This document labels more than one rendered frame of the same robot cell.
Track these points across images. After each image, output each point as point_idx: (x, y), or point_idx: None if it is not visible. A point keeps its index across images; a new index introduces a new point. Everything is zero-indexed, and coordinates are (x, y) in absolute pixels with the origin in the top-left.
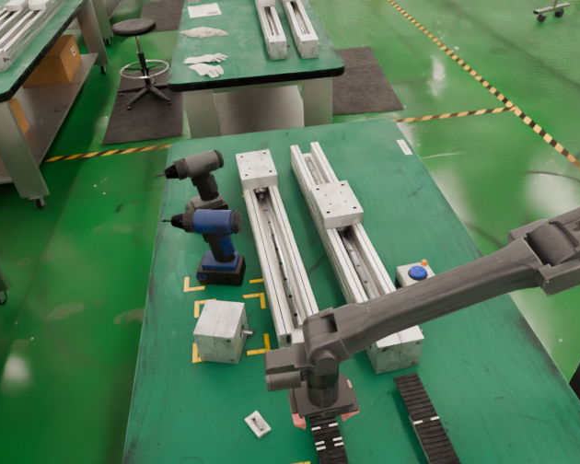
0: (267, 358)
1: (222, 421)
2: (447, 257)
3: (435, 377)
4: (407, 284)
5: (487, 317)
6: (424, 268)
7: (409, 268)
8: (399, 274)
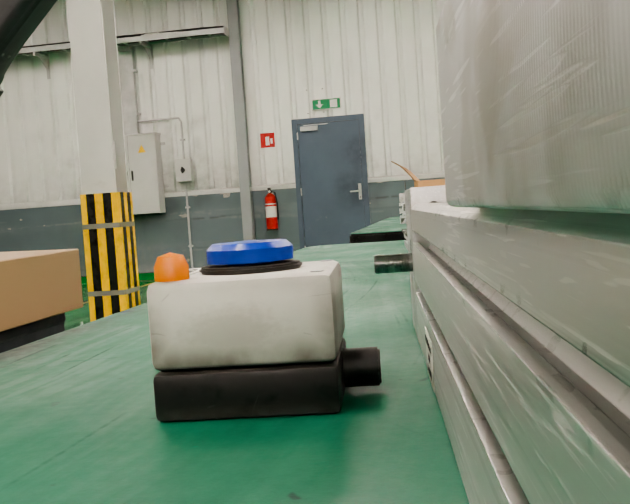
0: None
1: None
2: None
3: (384, 318)
4: (335, 262)
5: (81, 363)
6: (190, 276)
7: (269, 273)
8: (336, 290)
